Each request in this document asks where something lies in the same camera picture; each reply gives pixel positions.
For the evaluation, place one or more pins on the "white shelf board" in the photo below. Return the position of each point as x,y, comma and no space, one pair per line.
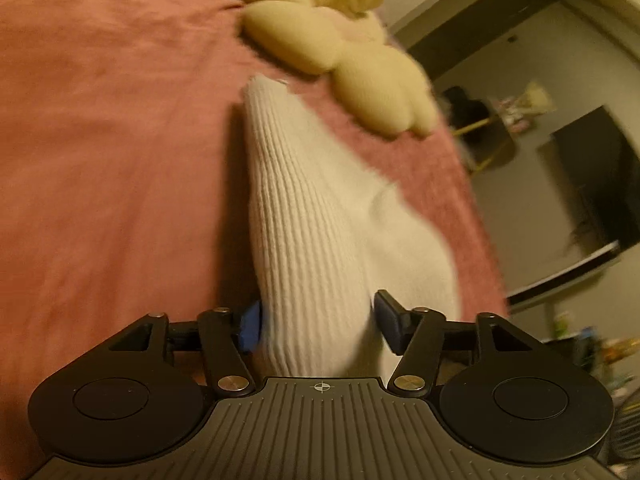
565,275

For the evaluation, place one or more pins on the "black chair with yellow frame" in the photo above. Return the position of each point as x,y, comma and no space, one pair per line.
475,115

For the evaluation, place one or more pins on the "yellow flower plush pillow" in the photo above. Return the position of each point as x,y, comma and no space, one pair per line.
300,35

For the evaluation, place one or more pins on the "pink ribbed blanket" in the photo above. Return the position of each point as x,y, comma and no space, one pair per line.
110,160

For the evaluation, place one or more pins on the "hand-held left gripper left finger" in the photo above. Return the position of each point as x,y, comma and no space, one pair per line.
250,327

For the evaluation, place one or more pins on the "black television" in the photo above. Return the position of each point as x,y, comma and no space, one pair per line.
590,180

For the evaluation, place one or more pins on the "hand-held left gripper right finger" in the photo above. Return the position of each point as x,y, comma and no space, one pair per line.
390,317

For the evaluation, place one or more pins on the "white knitted sweater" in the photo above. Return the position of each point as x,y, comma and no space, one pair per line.
310,220

